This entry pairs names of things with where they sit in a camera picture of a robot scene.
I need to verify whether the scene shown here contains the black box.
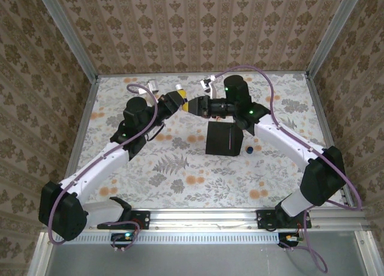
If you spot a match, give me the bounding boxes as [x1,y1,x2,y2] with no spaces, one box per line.
[205,121,244,157]

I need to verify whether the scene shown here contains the grey metal panel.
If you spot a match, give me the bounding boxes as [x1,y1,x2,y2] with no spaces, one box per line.
[28,230,384,276]

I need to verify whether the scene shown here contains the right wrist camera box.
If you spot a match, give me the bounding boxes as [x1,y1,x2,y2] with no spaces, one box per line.
[200,74,217,100]

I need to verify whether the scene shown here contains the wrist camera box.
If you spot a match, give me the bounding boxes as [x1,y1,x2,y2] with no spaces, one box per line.
[200,74,217,100]
[137,80,160,94]

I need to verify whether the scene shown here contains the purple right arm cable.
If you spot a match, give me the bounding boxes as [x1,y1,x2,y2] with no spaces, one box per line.
[212,65,364,273]

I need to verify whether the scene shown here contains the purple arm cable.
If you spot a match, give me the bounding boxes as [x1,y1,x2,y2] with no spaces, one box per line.
[47,83,160,253]
[212,65,364,273]

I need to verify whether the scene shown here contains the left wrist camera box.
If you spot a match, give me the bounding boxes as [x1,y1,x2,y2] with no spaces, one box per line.
[137,80,160,94]

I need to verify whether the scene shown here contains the aluminium table side rail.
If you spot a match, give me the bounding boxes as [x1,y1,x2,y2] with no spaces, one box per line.
[304,73,355,208]
[56,76,101,209]

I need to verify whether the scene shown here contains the thin aluminium table rail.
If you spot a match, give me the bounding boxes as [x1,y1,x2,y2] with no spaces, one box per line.
[97,72,310,79]

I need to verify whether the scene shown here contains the aluminium frame post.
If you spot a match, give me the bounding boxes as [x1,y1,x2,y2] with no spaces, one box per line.
[34,0,100,80]
[305,0,365,79]

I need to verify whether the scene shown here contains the wide aluminium frame rail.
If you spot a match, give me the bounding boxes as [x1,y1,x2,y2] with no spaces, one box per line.
[41,208,368,231]

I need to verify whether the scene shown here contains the white slotted cable duct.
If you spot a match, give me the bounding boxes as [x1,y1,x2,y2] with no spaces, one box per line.
[53,231,281,245]

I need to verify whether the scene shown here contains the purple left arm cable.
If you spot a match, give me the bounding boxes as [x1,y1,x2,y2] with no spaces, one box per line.
[47,83,160,253]

